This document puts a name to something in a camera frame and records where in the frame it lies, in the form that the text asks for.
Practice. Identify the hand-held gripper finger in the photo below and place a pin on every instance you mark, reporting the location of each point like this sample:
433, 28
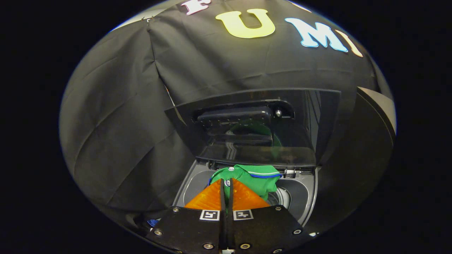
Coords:
222, 201
230, 201

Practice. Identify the green polo shirt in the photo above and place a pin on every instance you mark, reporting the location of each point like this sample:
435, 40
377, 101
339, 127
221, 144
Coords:
257, 181

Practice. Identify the dark glass washing machine lid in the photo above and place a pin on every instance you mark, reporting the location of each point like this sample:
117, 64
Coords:
303, 116

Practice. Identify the black backdrop cloth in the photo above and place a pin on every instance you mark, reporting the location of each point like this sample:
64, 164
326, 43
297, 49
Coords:
123, 123

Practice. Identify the beige cabinet with black frame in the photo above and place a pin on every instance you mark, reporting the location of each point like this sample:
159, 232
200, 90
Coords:
356, 158

